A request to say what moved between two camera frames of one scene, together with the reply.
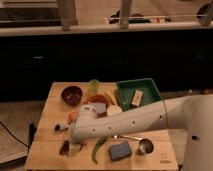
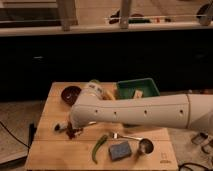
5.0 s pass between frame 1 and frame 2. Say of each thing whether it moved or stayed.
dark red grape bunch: moved
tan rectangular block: stayed
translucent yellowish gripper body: moved
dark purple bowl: stayed
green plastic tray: stayed
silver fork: stayed
